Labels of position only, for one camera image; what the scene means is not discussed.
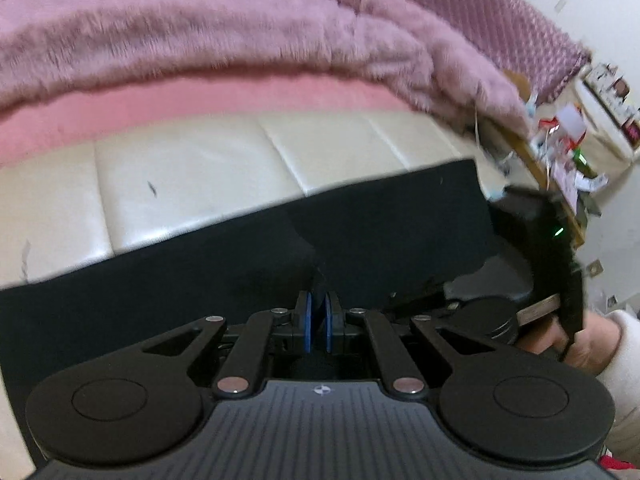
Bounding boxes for black pants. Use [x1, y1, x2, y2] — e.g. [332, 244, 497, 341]
[0, 159, 532, 408]

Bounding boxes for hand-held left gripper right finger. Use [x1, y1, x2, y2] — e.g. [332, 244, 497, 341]
[325, 291, 483, 399]

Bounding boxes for pink bed sheet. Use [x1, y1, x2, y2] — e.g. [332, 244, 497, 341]
[0, 72, 417, 167]

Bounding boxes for cream leather bed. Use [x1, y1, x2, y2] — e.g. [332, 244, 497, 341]
[0, 110, 512, 476]

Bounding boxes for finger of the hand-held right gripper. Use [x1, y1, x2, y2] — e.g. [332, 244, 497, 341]
[389, 282, 462, 318]

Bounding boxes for person's right hand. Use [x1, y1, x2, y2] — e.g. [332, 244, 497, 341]
[517, 310, 624, 377]

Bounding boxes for person's right forearm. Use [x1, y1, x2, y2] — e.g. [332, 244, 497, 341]
[597, 309, 640, 463]

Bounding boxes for fluffy pink blanket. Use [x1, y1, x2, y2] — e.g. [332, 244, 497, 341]
[0, 0, 532, 137]

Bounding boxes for pile of paper clutter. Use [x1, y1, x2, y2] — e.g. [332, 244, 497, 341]
[520, 95, 610, 216]

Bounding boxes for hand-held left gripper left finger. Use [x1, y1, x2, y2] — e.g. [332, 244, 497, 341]
[140, 291, 315, 399]

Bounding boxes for white cabinet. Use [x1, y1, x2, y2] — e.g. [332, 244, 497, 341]
[574, 62, 640, 162]

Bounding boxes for wooden nightstand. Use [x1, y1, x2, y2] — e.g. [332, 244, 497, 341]
[499, 69, 587, 250]

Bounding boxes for purple quilted headboard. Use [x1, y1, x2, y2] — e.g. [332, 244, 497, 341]
[365, 0, 594, 107]

